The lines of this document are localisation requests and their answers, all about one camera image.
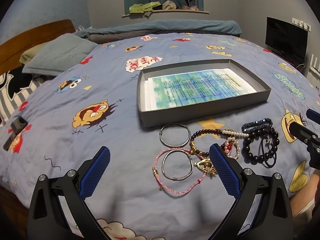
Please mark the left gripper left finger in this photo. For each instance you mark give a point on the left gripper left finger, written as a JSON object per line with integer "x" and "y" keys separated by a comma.
{"x": 47, "y": 219}

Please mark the black monitor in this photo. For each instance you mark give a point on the black monitor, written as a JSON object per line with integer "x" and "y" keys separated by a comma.
{"x": 288, "y": 40}

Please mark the wooden window shelf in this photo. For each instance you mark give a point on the wooden window shelf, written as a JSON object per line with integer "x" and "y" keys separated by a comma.
{"x": 165, "y": 11}

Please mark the grey blue pillow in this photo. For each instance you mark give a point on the grey blue pillow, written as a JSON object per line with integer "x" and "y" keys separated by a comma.
{"x": 59, "y": 55}

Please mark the white wall outlet strip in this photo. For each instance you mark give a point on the white wall outlet strip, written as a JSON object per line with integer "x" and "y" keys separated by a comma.
{"x": 301, "y": 24}

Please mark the olive green pillow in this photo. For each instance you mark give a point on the olive green pillow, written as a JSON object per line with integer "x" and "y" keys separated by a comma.
{"x": 29, "y": 54}

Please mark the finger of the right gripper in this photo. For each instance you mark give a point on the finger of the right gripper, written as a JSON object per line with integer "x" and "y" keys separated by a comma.
{"x": 313, "y": 115}
{"x": 309, "y": 138}

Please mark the small black camera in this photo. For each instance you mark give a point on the small black camera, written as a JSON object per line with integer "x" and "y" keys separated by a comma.
{"x": 17, "y": 126}

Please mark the wooden headboard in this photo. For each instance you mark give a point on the wooden headboard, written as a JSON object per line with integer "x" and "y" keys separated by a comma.
{"x": 12, "y": 49}

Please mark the teal folded blanket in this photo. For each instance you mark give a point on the teal folded blanket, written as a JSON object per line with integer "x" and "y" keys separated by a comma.
{"x": 122, "y": 32}

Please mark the beige cloth on shelf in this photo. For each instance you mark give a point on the beige cloth on shelf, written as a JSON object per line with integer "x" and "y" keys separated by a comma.
{"x": 169, "y": 5}

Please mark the grey shallow cardboard box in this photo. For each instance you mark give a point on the grey shallow cardboard box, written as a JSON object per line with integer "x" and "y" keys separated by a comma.
{"x": 165, "y": 116}

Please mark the silver bangle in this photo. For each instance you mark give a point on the silver bangle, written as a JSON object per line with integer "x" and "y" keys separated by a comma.
{"x": 174, "y": 135}
{"x": 177, "y": 165}

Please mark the blue cartoon bed sheet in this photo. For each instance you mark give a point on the blue cartoon bed sheet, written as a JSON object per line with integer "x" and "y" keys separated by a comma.
{"x": 94, "y": 104}

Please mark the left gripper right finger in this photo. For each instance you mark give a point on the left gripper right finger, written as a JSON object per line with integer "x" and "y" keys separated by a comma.
{"x": 261, "y": 209}

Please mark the striped black white pillow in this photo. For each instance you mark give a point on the striped black white pillow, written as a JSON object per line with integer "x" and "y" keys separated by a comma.
{"x": 16, "y": 88}

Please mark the green cloth on shelf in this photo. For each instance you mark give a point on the green cloth on shelf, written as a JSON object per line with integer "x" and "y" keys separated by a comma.
{"x": 143, "y": 8}

